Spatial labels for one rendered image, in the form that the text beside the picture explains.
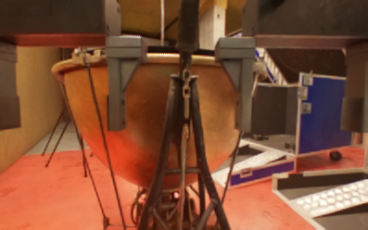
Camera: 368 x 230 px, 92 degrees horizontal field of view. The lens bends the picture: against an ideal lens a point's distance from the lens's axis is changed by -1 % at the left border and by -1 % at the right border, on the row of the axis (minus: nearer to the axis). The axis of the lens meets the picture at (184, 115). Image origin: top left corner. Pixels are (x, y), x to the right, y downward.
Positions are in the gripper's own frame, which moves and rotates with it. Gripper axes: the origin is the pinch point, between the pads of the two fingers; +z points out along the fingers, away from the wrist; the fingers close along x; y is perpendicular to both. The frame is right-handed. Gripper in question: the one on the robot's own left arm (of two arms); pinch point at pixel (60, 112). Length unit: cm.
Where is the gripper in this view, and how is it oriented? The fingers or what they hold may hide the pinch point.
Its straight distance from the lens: 25.7
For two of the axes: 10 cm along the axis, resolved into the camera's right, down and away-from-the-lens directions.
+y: 0.0, -0.8, 10.0
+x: -10.0, -0.1, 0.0
